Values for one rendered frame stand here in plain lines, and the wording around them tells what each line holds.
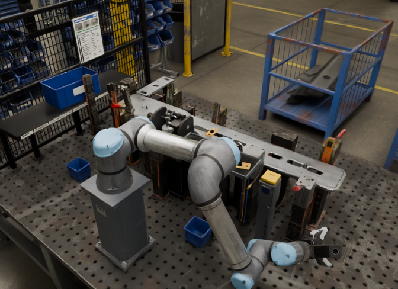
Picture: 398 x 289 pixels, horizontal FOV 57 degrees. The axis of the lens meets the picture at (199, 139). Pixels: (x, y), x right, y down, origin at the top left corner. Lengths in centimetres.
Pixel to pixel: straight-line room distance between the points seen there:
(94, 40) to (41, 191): 103
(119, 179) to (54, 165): 98
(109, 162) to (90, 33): 130
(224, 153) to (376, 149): 285
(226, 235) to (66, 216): 105
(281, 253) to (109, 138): 74
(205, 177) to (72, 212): 106
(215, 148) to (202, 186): 15
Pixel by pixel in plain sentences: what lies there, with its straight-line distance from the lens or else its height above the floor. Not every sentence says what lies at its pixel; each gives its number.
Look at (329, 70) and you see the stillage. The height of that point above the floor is 51.
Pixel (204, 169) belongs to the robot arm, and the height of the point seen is 137.
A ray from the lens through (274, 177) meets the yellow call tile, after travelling 150.
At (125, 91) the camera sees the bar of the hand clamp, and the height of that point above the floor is 119.
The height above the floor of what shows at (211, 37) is 36.
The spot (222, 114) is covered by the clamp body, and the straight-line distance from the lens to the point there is 215.
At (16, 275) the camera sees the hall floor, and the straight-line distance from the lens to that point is 286.
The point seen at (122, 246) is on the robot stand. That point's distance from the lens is 170.
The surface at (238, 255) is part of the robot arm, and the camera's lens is 130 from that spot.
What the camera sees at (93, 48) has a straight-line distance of 261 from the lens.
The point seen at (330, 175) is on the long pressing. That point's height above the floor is 100.
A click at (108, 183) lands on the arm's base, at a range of 150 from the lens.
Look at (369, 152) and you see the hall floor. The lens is 390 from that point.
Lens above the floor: 212
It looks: 35 degrees down
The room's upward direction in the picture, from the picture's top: straight up
